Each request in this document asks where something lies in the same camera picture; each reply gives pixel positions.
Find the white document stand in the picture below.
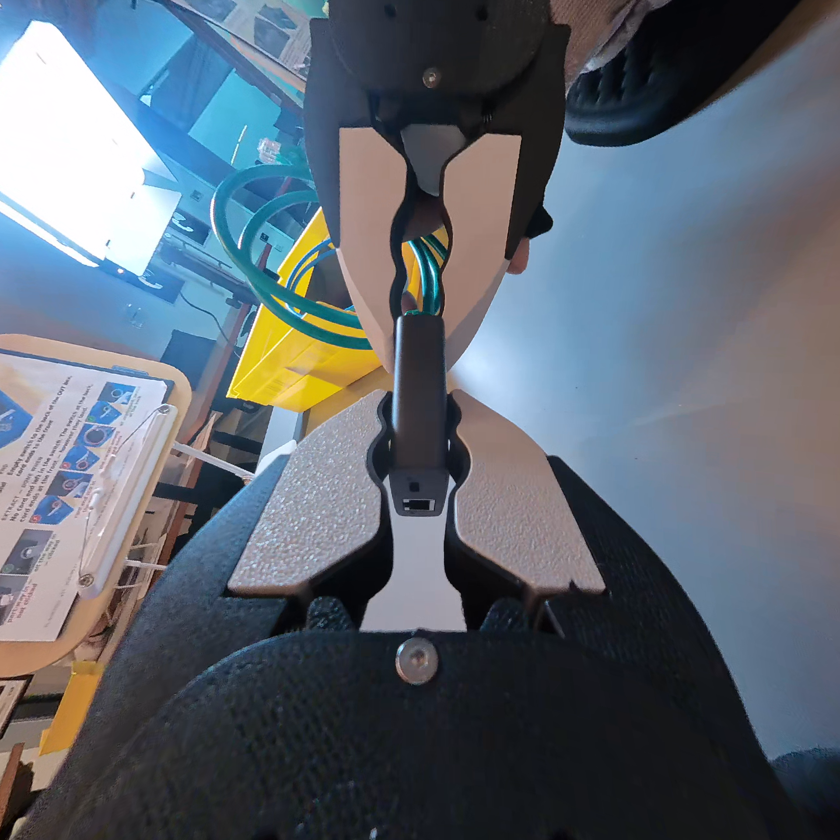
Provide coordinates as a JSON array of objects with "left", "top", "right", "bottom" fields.
[{"left": 77, "top": 403, "right": 296, "bottom": 598}]

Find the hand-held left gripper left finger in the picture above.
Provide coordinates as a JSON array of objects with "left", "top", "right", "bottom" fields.
[{"left": 226, "top": 388, "right": 395, "bottom": 599}]

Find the printed instruction sheet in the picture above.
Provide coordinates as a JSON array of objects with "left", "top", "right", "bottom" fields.
[{"left": 0, "top": 351, "right": 168, "bottom": 644}]

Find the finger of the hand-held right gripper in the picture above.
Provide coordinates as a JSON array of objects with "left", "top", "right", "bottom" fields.
[
  {"left": 339, "top": 126, "right": 412, "bottom": 376},
  {"left": 436, "top": 133, "right": 521, "bottom": 373}
]

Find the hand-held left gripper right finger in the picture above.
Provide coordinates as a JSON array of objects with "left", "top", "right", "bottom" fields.
[{"left": 446, "top": 388, "right": 608, "bottom": 598}]

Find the yellow plastic bin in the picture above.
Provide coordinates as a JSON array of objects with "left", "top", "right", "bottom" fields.
[{"left": 226, "top": 209, "right": 395, "bottom": 414}]

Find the black ethernet coupler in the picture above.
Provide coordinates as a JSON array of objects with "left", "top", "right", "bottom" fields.
[{"left": 388, "top": 314, "right": 454, "bottom": 519}]

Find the green ethernet cable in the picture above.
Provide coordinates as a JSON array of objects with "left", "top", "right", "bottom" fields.
[{"left": 210, "top": 138, "right": 450, "bottom": 352}]

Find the blue ethernet cable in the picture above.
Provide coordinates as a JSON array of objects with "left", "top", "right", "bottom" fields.
[{"left": 285, "top": 233, "right": 450, "bottom": 322}]

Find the bright light panel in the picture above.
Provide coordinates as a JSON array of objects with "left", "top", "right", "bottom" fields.
[{"left": 0, "top": 20, "right": 181, "bottom": 277}]

